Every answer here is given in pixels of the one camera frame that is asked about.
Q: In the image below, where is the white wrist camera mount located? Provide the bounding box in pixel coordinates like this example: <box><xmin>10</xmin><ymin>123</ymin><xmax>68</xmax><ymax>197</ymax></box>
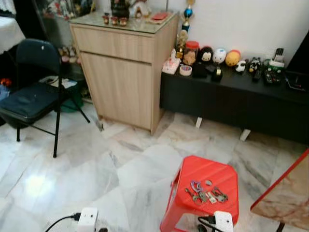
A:
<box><xmin>214</xmin><ymin>211</ymin><xmax>235</xmax><ymax>232</ymax></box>
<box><xmin>76</xmin><ymin>207</ymin><xmax>99</xmax><ymax>232</ymax></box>

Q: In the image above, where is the pink and white ornament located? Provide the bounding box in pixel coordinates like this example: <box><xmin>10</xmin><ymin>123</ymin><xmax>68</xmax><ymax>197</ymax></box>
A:
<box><xmin>162</xmin><ymin>48</ymin><xmax>181</xmax><ymax>75</ymax></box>

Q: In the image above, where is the marble table with red edge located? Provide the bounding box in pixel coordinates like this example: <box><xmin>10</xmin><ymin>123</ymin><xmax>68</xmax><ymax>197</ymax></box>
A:
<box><xmin>250</xmin><ymin>149</ymin><xmax>309</xmax><ymax>232</ymax></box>

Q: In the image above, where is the jar with red lid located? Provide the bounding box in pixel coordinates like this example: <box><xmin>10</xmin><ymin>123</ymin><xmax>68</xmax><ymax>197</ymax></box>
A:
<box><xmin>183</xmin><ymin>41</ymin><xmax>200</xmax><ymax>66</ymax></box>

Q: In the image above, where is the black television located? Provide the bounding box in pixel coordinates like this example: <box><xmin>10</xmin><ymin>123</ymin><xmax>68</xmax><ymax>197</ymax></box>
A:
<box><xmin>284</xmin><ymin>33</ymin><xmax>309</xmax><ymax>74</ymax></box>

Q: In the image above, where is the small gold trophy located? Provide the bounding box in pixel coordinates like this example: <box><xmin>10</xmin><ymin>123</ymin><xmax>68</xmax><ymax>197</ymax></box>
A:
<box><xmin>175</xmin><ymin>30</ymin><xmax>189</xmax><ymax>59</ymax></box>

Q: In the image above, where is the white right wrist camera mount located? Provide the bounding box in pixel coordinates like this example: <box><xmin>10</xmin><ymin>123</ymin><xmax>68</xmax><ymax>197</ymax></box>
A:
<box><xmin>214</xmin><ymin>211</ymin><xmax>235</xmax><ymax>232</ymax></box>

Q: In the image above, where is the green and black box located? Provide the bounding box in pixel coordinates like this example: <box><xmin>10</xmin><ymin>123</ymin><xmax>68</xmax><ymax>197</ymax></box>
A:
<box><xmin>263</xmin><ymin>65</ymin><xmax>285</xmax><ymax>86</ymax></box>

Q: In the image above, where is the dark teapot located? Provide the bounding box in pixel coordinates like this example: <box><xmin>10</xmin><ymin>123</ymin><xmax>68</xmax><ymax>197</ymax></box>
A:
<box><xmin>110</xmin><ymin>0</ymin><xmax>131</xmax><ymax>19</ymax></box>

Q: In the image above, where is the black toy figure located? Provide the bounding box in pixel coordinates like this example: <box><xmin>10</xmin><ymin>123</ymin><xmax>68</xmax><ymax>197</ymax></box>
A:
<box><xmin>247</xmin><ymin>57</ymin><xmax>263</xmax><ymax>82</ymax></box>

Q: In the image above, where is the black folding chair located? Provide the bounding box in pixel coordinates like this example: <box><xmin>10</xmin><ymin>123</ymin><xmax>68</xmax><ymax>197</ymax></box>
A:
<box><xmin>0</xmin><ymin>39</ymin><xmax>91</xmax><ymax>158</ymax></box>

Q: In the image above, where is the white tablecloth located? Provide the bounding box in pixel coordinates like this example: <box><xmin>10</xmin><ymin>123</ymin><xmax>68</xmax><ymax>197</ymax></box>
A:
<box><xmin>0</xmin><ymin>17</ymin><xmax>26</xmax><ymax>55</ymax></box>

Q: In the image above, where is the white round plush toy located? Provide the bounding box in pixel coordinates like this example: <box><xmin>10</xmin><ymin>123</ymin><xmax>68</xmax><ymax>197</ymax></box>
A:
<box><xmin>213</xmin><ymin>48</ymin><xmax>227</xmax><ymax>65</ymax></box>

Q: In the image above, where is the black low bench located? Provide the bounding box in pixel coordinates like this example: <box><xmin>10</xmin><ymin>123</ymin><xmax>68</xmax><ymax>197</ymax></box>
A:
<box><xmin>160</xmin><ymin>67</ymin><xmax>309</xmax><ymax>145</ymax></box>

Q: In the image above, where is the white cordless phone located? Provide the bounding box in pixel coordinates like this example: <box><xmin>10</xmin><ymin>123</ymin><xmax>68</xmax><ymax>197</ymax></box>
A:
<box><xmin>268</xmin><ymin>47</ymin><xmax>286</xmax><ymax>68</ymax></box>

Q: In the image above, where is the yellow round plush toy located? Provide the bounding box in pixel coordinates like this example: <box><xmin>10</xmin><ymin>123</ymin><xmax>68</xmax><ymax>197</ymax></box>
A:
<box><xmin>225</xmin><ymin>50</ymin><xmax>241</xmax><ymax>67</ymax></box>

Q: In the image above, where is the red plastic stool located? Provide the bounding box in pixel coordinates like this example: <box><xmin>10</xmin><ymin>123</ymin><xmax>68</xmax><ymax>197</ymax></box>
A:
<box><xmin>160</xmin><ymin>155</ymin><xmax>240</xmax><ymax>232</ymax></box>

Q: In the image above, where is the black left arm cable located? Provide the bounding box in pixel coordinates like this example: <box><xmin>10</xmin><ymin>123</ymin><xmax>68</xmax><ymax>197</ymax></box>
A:
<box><xmin>45</xmin><ymin>212</ymin><xmax>82</xmax><ymax>232</ymax></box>

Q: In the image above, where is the trophy with blue ball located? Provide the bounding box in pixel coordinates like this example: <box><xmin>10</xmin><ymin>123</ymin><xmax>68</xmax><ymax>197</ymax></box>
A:
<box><xmin>181</xmin><ymin>0</ymin><xmax>195</xmax><ymax>32</ymax></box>

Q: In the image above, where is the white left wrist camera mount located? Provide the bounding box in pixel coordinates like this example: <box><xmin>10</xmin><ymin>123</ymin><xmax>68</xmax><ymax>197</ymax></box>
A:
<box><xmin>76</xmin><ymin>207</ymin><xmax>99</xmax><ymax>232</ymax></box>

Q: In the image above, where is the light wooden cabinet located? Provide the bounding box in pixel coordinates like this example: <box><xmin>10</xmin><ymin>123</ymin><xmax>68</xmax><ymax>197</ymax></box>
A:
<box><xmin>69</xmin><ymin>11</ymin><xmax>180</xmax><ymax>134</ymax></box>

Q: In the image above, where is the flat red case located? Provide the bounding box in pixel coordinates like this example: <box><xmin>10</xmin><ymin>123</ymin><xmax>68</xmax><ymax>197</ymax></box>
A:
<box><xmin>149</xmin><ymin>12</ymin><xmax>170</xmax><ymax>23</ymax></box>

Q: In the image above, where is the black round plush toy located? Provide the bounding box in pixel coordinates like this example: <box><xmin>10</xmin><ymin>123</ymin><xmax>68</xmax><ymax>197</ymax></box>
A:
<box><xmin>198</xmin><ymin>46</ymin><xmax>214</xmax><ymax>64</ymax></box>

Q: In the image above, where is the green basket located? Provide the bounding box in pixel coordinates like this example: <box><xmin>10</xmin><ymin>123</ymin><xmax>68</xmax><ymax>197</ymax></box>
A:
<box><xmin>59</xmin><ymin>80</ymin><xmax>91</xmax><ymax>113</ymax></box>

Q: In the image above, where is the small panda figure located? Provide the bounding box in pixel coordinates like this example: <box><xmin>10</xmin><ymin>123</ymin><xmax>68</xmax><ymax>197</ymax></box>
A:
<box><xmin>235</xmin><ymin>60</ymin><xmax>247</xmax><ymax>73</ymax></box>

